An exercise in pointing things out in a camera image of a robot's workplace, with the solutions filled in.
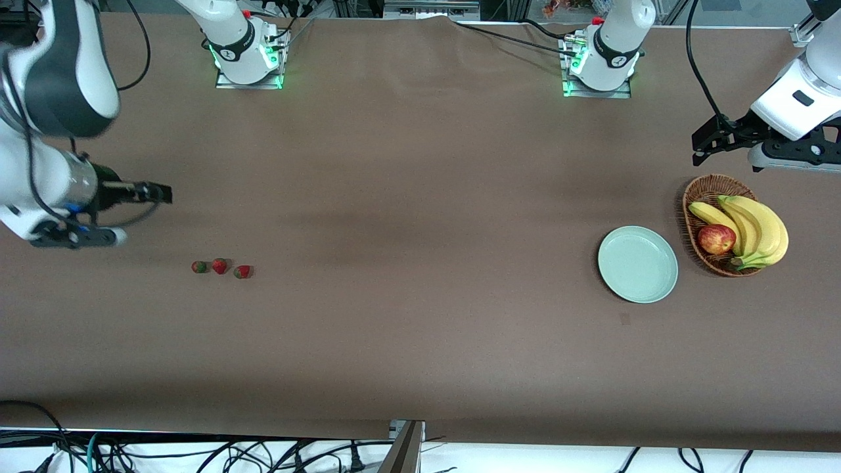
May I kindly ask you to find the pale green plate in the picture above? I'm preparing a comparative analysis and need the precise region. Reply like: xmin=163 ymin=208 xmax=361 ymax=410
xmin=597 ymin=225 xmax=679 ymax=305

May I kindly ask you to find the brown wicker basket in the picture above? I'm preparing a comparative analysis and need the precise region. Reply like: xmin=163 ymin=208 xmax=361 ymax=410
xmin=681 ymin=173 xmax=767 ymax=279

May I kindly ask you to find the yellow banana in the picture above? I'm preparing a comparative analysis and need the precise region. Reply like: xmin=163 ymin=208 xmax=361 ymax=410
xmin=688 ymin=200 xmax=742 ymax=256
xmin=723 ymin=195 xmax=790 ymax=271
xmin=716 ymin=195 xmax=764 ymax=261

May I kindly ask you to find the red apple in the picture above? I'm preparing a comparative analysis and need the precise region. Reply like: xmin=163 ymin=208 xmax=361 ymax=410
xmin=697 ymin=223 xmax=737 ymax=256

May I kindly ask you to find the orange background object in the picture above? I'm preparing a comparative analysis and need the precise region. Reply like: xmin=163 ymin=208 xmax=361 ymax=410
xmin=541 ymin=0 xmax=596 ymax=20

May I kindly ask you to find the brown table cloth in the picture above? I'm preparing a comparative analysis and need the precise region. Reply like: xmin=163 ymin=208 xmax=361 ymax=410
xmin=0 ymin=12 xmax=841 ymax=454

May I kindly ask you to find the brown support beam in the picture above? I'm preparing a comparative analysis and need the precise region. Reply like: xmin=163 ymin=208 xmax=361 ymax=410
xmin=377 ymin=420 xmax=426 ymax=473

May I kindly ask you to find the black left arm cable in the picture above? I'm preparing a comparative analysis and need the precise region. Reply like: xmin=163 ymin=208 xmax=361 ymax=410
xmin=685 ymin=0 xmax=734 ymax=129

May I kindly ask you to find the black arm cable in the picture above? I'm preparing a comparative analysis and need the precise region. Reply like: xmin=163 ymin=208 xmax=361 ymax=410
xmin=3 ymin=0 xmax=162 ymax=228
xmin=685 ymin=0 xmax=734 ymax=129

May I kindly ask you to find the aluminium table rail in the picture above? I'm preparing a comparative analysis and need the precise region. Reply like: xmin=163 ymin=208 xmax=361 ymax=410
xmin=790 ymin=12 xmax=819 ymax=49

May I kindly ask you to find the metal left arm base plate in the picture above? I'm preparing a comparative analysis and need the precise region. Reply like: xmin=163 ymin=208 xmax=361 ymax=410
xmin=561 ymin=36 xmax=633 ymax=100

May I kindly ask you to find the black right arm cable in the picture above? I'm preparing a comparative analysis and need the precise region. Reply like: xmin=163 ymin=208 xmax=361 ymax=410
xmin=3 ymin=0 xmax=162 ymax=228

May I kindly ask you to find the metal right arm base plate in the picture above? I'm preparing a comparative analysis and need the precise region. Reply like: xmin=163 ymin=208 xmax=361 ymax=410
xmin=215 ymin=30 xmax=285 ymax=90

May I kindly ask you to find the black cable across cloth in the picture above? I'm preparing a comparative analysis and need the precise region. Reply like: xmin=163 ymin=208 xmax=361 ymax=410
xmin=452 ymin=20 xmax=580 ymax=58

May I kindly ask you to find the black looped cable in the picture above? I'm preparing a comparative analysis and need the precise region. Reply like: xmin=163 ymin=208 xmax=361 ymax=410
xmin=0 ymin=400 xmax=74 ymax=473

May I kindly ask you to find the grey metal frame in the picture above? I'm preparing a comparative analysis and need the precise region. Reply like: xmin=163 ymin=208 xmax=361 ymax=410
xmin=383 ymin=0 xmax=482 ymax=21

